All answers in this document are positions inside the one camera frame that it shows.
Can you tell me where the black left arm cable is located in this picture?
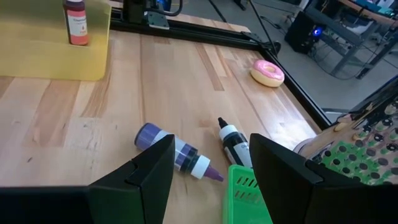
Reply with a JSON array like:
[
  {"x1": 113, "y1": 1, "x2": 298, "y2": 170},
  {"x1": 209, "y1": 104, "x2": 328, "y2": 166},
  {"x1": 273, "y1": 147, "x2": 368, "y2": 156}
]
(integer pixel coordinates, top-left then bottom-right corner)
[{"x1": 149, "y1": 0, "x2": 183, "y2": 17}]

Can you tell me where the black floor cable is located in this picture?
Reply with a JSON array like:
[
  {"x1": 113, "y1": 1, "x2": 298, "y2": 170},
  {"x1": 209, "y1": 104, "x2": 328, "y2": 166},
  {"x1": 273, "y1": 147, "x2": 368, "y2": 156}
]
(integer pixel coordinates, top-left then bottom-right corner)
[{"x1": 248, "y1": 0, "x2": 280, "y2": 54}]

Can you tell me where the desk with metal legs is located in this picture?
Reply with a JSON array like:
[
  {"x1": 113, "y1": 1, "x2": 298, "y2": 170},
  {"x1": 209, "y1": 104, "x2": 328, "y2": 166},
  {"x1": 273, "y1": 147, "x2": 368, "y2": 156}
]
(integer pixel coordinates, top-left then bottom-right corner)
[{"x1": 306, "y1": 0, "x2": 398, "y2": 80}]

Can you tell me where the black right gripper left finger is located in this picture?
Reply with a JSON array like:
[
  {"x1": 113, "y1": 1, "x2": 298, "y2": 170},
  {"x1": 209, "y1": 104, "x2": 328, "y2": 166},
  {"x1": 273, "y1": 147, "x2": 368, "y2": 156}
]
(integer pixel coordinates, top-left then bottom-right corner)
[{"x1": 88, "y1": 134, "x2": 176, "y2": 224}]

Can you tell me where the red food colouring bottle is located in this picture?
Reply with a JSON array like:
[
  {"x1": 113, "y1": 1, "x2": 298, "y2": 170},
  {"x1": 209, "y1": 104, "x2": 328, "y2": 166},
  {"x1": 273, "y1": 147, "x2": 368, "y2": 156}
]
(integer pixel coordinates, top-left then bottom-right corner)
[{"x1": 62, "y1": 0, "x2": 90, "y2": 47}]

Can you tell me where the black aluminium table frame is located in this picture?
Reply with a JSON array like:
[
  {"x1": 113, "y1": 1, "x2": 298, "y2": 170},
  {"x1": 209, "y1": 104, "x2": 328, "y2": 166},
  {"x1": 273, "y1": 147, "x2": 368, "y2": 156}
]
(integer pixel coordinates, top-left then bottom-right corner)
[{"x1": 110, "y1": 7, "x2": 333, "y2": 131}]

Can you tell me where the purple capped marker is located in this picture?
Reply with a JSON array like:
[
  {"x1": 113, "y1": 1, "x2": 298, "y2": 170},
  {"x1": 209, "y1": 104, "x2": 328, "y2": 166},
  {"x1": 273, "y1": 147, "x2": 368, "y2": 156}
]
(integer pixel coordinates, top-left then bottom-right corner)
[{"x1": 134, "y1": 122, "x2": 224, "y2": 183}]

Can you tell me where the yellow plastic bin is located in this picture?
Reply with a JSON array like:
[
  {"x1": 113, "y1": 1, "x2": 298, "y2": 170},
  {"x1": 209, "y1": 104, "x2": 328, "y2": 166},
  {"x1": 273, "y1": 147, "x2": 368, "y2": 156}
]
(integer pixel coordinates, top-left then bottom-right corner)
[{"x1": 0, "y1": 0, "x2": 112, "y2": 82}]

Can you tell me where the black computer tower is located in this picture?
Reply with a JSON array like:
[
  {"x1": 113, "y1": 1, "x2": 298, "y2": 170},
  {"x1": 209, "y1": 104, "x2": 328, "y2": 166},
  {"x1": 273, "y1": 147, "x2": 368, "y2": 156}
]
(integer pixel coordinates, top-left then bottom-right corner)
[{"x1": 284, "y1": 11, "x2": 326, "y2": 55}]

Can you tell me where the green plastic basket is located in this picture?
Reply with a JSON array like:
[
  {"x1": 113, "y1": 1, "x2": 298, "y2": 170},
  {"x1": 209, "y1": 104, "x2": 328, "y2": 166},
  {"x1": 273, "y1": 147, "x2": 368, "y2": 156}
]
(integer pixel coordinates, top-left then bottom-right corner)
[{"x1": 222, "y1": 164, "x2": 274, "y2": 224}]

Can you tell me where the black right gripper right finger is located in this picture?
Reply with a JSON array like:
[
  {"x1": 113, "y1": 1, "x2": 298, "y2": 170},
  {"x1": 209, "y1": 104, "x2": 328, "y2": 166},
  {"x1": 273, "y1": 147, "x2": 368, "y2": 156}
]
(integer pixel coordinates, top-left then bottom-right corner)
[{"x1": 249, "y1": 133, "x2": 343, "y2": 224}]

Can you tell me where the black food colouring bottle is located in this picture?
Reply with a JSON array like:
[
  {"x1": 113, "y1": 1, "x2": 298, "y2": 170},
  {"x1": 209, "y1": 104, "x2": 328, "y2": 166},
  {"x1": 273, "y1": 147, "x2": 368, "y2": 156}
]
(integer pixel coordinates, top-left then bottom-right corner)
[{"x1": 217, "y1": 116, "x2": 253, "y2": 169}]

